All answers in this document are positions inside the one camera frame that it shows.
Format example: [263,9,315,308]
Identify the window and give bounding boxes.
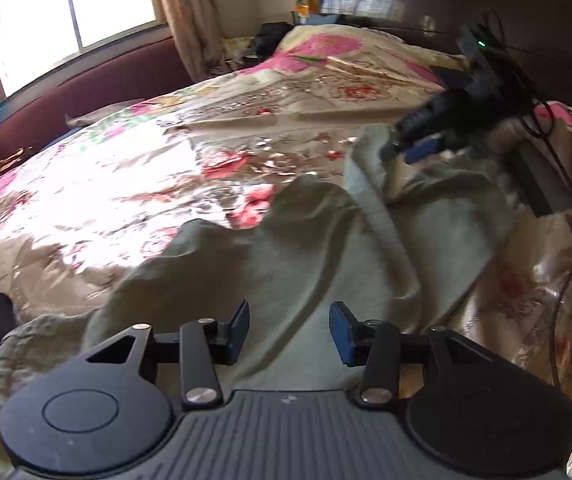
[0,0,159,99]

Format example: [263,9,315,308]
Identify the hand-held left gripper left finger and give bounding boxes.
[85,300,251,409]

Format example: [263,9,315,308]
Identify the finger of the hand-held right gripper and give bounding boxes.
[380,129,457,165]
[397,89,469,137]

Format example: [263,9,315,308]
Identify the black bag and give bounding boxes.
[255,22,295,60]

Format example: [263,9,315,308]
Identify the grey-green pants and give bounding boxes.
[0,124,523,472]

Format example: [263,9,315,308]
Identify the dark wooden headboard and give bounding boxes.
[319,0,572,107]

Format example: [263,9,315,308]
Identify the beige curtain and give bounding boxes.
[147,0,228,83]

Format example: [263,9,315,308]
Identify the floral bed cover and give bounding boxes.
[0,24,572,480]

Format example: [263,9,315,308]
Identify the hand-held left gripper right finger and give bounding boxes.
[329,301,488,407]

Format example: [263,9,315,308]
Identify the maroon upholstered bench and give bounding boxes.
[0,36,195,163]

